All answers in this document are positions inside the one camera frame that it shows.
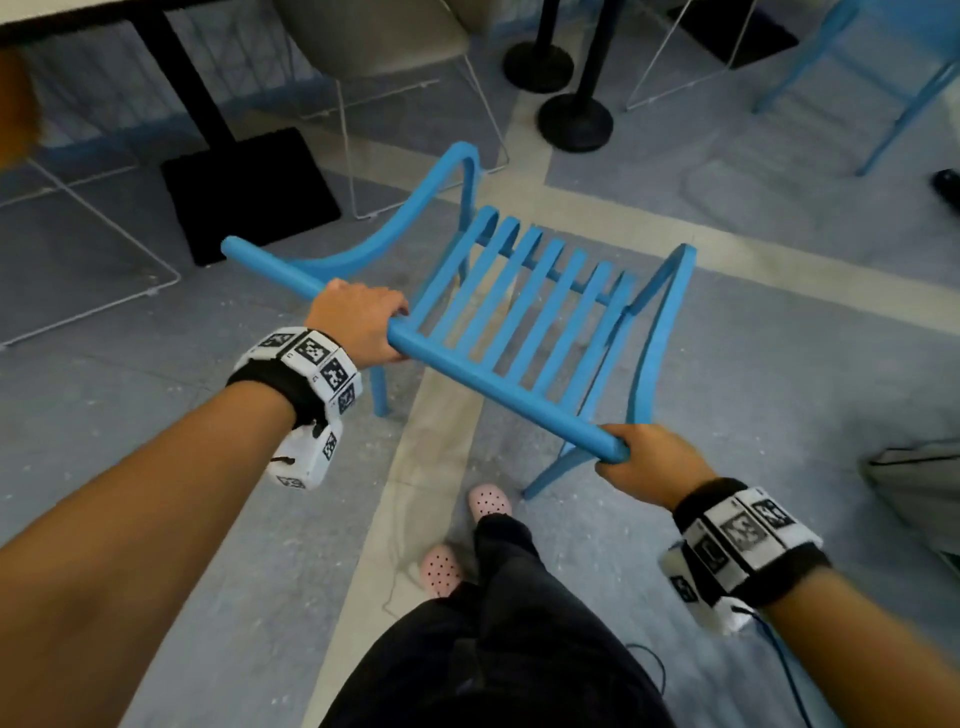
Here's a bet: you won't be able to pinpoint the person's left hand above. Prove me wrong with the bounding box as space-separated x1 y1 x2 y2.
304 279 411 371

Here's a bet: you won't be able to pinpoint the person's right hand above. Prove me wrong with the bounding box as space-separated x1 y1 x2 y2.
594 423 719 513

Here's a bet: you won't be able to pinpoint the blue slatted metal chair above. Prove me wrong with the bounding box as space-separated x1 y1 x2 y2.
221 141 699 502

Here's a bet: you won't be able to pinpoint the person's right forearm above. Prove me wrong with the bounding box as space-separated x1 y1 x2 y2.
763 566 960 728

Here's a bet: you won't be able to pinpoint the person's left forearm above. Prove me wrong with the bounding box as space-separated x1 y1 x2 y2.
0 381 301 728

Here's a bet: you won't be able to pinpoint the pink perforated clog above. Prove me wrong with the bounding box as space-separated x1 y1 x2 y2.
468 483 515 524
418 545 465 599

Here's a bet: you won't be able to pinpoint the person's black trousers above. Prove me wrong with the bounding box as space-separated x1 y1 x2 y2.
318 513 676 728

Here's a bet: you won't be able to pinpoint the black round stand base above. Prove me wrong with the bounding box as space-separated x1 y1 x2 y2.
537 0 625 155
502 0 576 95

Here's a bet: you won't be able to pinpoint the grey white bag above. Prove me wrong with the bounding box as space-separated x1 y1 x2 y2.
861 441 960 558

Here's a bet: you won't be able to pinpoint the black square table base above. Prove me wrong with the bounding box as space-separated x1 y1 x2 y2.
666 0 801 70

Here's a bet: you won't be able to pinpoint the left wrist camera band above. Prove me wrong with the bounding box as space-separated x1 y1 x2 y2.
226 326 365 492

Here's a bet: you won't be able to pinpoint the wrist camera band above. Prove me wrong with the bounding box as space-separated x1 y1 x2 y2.
658 477 832 637
226 326 365 492

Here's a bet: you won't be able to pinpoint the right wrist camera band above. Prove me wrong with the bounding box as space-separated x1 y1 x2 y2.
658 477 832 637

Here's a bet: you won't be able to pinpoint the white table with black pedestal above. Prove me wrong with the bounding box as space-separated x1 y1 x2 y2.
0 0 342 267

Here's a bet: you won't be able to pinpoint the thin black cable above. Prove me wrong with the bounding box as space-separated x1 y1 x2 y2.
626 642 669 697

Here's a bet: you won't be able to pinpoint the grey chair with wire legs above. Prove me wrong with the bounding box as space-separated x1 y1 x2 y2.
270 0 511 221

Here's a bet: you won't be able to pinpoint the blue cable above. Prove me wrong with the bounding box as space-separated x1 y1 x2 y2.
742 609 815 728

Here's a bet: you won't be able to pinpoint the white wire chair legs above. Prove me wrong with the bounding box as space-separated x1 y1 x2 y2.
624 0 760 112

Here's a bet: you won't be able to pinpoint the orange chair with wire legs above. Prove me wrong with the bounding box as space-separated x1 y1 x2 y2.
0 45 183 350

